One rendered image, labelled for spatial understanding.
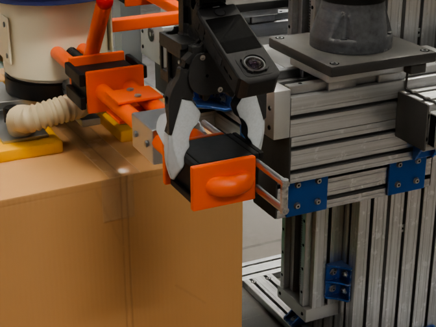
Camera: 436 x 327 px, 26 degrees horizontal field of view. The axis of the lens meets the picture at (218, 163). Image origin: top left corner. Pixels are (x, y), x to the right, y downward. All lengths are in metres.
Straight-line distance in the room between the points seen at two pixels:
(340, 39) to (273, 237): 1.71
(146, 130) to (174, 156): 0.13
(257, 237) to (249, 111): 2.31
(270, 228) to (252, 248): 0.18
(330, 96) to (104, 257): 0.54
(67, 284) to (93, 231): 0.09
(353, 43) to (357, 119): 0.15
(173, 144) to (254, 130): 0.10
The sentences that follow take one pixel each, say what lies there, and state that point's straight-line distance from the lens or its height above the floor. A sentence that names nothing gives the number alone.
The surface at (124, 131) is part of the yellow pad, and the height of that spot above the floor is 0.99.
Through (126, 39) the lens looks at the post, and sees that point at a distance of 2.65.
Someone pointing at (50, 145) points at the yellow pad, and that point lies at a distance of 1.43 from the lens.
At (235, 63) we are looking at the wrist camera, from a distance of 0.92.
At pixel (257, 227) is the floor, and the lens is 3.39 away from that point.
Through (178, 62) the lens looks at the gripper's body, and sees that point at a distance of 1.00.
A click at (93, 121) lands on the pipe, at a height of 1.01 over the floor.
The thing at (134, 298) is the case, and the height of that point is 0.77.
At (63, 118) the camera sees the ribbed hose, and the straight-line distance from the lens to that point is 1.39.
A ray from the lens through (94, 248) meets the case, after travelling 1.37.
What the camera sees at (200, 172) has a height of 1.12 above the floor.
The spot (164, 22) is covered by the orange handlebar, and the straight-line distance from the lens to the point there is 1.66.
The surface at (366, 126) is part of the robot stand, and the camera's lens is 1.76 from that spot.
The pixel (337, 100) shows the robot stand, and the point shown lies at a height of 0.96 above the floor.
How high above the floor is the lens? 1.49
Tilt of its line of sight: 22 degrees down
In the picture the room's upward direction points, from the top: straight up
